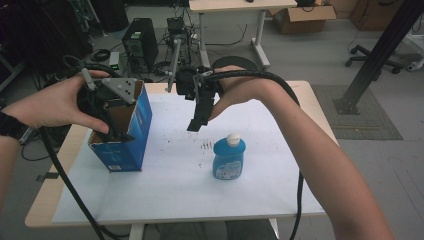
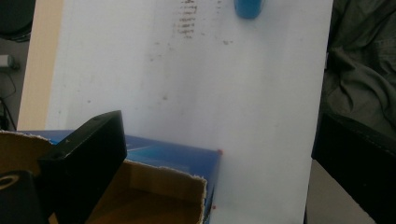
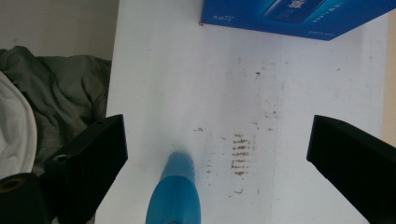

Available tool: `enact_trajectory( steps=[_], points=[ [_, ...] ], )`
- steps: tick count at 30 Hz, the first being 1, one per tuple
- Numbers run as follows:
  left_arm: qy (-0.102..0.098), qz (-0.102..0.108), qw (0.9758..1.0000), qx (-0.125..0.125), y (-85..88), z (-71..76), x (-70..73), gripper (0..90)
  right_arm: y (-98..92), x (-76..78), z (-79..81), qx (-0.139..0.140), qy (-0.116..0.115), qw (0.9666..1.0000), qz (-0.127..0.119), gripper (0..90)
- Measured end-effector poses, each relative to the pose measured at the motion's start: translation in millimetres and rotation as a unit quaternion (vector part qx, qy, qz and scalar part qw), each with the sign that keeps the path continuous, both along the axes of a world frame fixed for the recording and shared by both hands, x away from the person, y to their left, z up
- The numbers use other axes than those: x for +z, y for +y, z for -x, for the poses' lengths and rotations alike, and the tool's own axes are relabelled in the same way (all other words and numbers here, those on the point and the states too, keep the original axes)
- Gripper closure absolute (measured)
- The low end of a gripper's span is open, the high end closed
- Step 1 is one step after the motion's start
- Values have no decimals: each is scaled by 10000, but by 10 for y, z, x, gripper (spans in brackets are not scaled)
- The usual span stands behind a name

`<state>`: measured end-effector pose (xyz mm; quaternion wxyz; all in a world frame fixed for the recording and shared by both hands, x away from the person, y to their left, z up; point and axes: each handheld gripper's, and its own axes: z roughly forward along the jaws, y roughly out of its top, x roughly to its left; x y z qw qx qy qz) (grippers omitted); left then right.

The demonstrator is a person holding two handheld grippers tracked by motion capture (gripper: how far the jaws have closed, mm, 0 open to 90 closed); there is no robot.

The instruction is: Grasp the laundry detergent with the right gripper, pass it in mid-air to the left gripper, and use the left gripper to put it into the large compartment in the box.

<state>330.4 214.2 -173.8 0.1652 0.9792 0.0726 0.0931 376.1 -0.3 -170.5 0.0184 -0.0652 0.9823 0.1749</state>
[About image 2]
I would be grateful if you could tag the black padded furniture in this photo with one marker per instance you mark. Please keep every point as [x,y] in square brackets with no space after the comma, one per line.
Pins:
[351,163]

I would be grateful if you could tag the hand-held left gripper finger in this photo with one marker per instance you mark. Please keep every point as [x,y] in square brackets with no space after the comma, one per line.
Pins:
[84,161]

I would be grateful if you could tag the dark round object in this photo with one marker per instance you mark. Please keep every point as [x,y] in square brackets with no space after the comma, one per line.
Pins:
[15,15]

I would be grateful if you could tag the small white device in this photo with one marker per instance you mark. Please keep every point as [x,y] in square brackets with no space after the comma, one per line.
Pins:
[5,61]

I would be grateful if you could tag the blue cardboard box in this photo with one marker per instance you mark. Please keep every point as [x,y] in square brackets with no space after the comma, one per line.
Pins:
[174,159]

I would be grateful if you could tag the blue plastic object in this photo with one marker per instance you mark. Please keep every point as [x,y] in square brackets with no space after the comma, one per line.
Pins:
[248,7]

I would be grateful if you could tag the dark grey cloth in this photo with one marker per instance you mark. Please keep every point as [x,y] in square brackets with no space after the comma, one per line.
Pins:
[358,62]

